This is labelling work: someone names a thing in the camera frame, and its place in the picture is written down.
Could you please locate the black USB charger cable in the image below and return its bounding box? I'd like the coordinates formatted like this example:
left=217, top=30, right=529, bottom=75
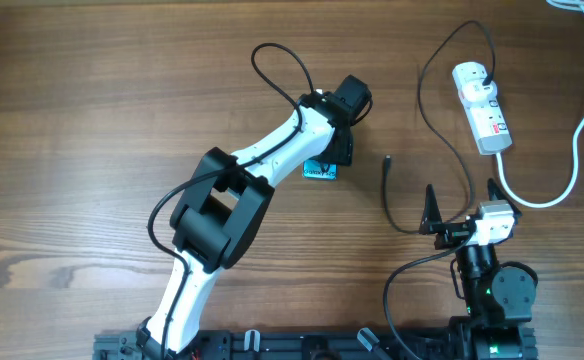
left=381, top=19, right=497, bottom=236

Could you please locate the white power strip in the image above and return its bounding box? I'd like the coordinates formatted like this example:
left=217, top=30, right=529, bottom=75
left=452, top=62, right=512, bottom=155

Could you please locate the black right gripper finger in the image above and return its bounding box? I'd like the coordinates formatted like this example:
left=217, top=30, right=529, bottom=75
left=419, top=184, right=443, bottom=235
left=487, top=178, right=522, bottom=218

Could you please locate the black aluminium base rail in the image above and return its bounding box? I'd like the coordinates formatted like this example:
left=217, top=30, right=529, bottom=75
left=93, top=327, right=539, bottom=360

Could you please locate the blue Samsung Galaxy smartphone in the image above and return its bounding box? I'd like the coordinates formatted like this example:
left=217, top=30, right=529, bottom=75
left=302, top=160, right=338, bottom=181

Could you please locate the white charger plug adapter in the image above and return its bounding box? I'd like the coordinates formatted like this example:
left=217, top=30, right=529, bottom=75
left=458, top=80, right=498, bottom=108

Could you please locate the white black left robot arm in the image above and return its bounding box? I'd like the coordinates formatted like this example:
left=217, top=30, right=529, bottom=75
left=137, top=76, right=372, bottom=359

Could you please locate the white power strip cord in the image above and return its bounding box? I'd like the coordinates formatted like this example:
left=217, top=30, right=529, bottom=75
left=494, top=4, right=584, bottom=210

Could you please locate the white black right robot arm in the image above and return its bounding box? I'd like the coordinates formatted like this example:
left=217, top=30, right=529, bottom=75
left=419, top=179, right=539, bottom=360

